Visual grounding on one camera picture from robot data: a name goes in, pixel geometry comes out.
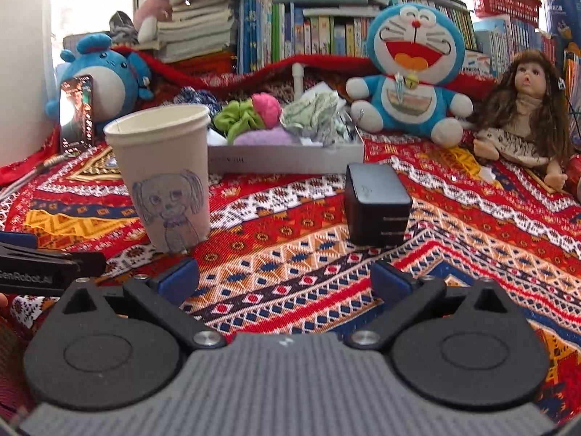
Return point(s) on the blue cat plush toy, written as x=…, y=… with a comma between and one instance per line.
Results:
x=408, y=81

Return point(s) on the black power adapter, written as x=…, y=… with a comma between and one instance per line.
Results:
x=376, y=204

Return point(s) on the round blue plush toy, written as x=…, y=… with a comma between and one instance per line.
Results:
x=109, y=77

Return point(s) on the pink plush toy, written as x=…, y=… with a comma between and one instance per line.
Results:
x=147, y=27

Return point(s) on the row of thin blue books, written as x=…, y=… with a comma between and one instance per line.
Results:
x=504, y=41

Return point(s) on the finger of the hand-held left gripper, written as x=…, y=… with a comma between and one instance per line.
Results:
x=18, y=239
x=68, y=262

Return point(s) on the white cardboard box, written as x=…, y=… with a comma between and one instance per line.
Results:
x=281, y=159

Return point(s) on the red patterned blanket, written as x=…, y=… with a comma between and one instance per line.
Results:
x=295, y=245

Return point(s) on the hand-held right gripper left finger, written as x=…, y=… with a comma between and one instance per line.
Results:
x=179, y=279

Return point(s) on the black smartphone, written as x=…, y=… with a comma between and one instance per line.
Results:
x=77, y=113

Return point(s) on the stack of lying books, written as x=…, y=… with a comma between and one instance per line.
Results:
x=195, y=32

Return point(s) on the green floral cloth scrunchie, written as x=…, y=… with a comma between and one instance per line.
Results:
x=313, y=111

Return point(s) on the blue white patterned cloth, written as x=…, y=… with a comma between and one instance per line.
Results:
x=197, y=100

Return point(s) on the row of children's books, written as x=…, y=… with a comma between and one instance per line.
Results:
x=317, y=32

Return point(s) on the grey patterned cloth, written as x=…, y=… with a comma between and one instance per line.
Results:
x=122, y=29

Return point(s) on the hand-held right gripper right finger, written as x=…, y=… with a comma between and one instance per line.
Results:
x=390, y=281

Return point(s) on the white plastic pipe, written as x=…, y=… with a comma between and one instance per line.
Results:
x=298, y=79

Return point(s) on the pink plush ball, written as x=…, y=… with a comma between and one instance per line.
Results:
x=268, y=109

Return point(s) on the blue cartoon cardboard box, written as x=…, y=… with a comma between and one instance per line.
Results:
x=563, y=9

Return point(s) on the green plush scrunchie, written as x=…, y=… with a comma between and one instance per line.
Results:
x=236, y=118

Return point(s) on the purple plush ball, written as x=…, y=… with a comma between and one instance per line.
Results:
x=268, y=138

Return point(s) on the white paper cup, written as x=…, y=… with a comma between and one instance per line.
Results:
x=159, y=159

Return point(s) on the red plastic basket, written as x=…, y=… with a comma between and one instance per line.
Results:
x=504, y=4

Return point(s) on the brown haired doll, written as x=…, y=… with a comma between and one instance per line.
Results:
x=526, y=113

